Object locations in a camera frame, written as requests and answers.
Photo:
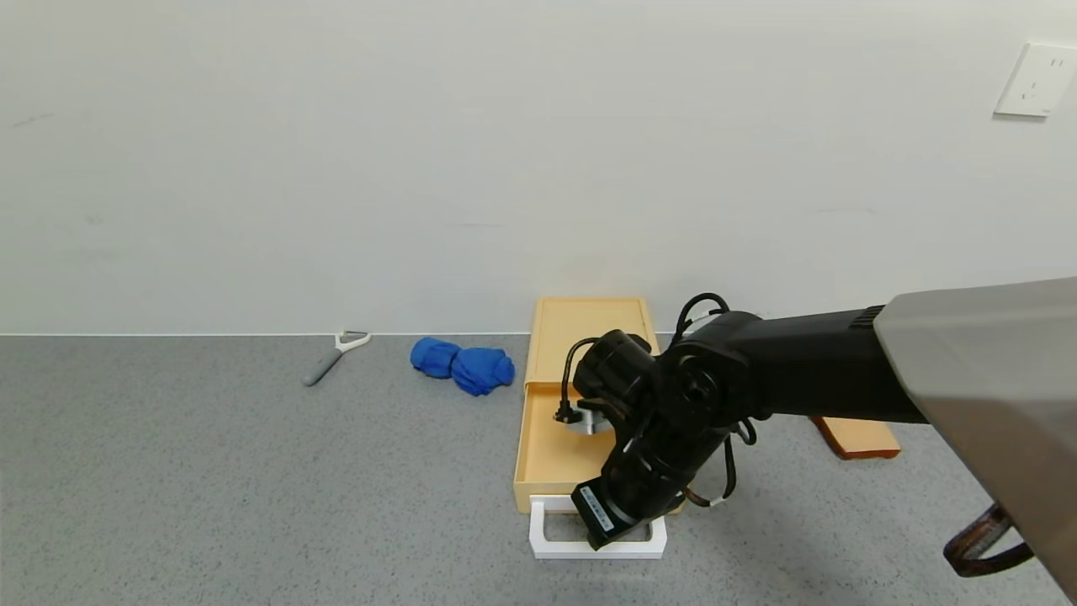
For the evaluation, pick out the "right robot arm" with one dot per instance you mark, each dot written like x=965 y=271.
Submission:
x=808 y=370

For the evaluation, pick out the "blue crumpled cloth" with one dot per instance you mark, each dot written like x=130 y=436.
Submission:
x=471 y=366

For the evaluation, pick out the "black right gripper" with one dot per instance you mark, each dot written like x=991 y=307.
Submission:
x=596 y=512

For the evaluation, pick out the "white wall socket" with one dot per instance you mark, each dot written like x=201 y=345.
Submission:
x=1035 y=80

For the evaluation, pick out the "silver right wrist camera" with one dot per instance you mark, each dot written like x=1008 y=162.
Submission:
x=589 y=421

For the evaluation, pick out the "brown toast slice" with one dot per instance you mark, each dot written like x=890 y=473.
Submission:
x=862 y=438

